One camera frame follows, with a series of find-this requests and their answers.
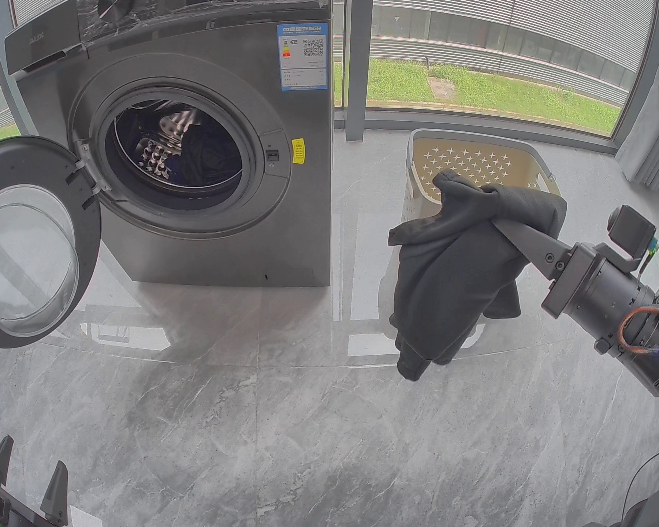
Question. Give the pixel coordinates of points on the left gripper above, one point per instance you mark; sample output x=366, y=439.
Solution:
x=5, y=505

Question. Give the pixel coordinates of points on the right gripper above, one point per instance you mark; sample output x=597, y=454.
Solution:
x=598, y=294

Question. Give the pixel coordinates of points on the black garment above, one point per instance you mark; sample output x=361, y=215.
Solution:
x=450, y=272

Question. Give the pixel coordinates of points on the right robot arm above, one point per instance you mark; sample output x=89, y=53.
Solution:
x=656, y=349

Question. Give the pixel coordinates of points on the cream laundry basket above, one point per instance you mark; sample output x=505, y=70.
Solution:
x=472, y=157

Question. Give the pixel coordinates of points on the grey washing machine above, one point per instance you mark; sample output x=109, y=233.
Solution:
x=285, y=206

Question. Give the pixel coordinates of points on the washing machine door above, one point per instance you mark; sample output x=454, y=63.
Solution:
x=11, y=162

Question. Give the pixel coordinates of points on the heap of dark clothes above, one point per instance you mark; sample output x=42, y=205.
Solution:
x=203, y=154

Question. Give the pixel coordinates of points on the grey curtain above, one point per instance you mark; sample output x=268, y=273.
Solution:
x=3, y=69
x=656, y=102

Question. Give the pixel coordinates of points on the window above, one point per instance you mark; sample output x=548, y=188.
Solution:
x=357, y=74

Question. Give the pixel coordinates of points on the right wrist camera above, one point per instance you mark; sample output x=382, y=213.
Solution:
x=629, y=231

